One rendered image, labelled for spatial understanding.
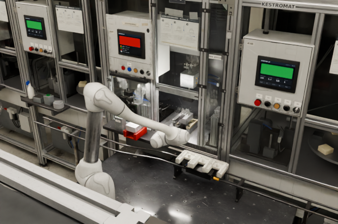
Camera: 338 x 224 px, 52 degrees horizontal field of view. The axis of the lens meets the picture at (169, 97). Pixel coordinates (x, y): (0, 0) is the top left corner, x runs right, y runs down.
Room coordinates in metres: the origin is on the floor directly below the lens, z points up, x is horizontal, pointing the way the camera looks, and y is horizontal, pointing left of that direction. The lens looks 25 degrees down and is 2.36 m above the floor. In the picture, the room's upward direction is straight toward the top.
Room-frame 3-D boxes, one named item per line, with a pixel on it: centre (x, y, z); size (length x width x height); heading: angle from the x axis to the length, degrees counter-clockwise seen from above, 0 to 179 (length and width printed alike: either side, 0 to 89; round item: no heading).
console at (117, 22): (2.67, 0.25, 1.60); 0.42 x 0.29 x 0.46; 59
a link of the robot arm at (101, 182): (1.83, 0.45, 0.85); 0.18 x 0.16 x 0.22; 38
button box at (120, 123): (2.53, 0.40, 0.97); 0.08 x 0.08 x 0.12; 59
